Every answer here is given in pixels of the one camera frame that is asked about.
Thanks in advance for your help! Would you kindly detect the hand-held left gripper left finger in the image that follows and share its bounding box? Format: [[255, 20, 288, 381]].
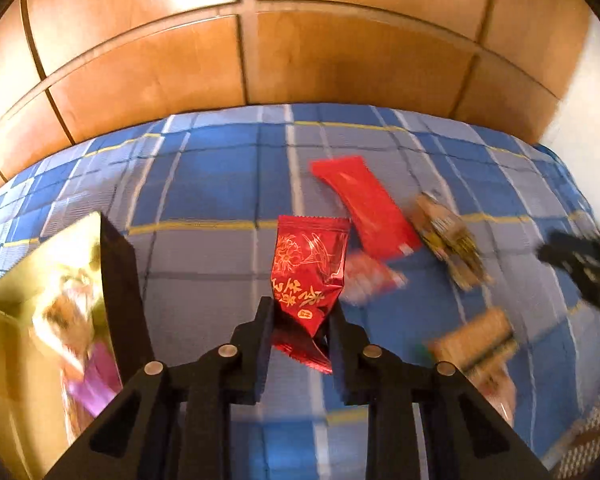
[[42, 296, 276, 480]]

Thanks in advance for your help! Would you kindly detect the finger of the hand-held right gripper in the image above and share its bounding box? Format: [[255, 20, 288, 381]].
[[536, 230, 600, 273], [570, 265, 600, 311]]

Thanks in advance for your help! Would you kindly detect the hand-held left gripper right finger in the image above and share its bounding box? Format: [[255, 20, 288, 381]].
[[327, 302, 553, 480]]

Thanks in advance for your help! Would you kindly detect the small dark red snack packet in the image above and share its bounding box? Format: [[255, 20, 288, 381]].
[[340, 251, 409, 307]]

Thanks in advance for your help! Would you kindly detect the red gold floral snack packet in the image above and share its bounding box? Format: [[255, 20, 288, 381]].
[[270, 215, 352, 376]]

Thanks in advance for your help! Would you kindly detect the gold black snack packet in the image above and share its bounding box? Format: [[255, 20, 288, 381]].
[[411, 192, 493, 292]]

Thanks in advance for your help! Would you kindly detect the beige green snack packet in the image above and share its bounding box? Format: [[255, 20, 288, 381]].
[[427, 308, 518, 378]]

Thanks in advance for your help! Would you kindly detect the large plain red snack packet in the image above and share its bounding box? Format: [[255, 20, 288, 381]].
[[310, 156, 423, 261]]

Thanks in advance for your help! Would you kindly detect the purple snack packet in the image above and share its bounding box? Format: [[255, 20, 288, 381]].
[[67, 342, 123, 418]]

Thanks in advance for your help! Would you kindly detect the white round snack packet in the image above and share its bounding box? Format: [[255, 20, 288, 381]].
[[30, 285, 101, 361]]

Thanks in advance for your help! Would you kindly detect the gold tin box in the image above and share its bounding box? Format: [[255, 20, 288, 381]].
[[0, 211, 156, 480]]

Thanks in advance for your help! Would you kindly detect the brown woven object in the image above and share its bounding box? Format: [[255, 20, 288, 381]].
[[545, 390, 600, 480]]

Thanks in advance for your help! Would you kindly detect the wooden wardrobe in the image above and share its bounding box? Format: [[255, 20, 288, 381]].
[[0, 0, 593, 201]]

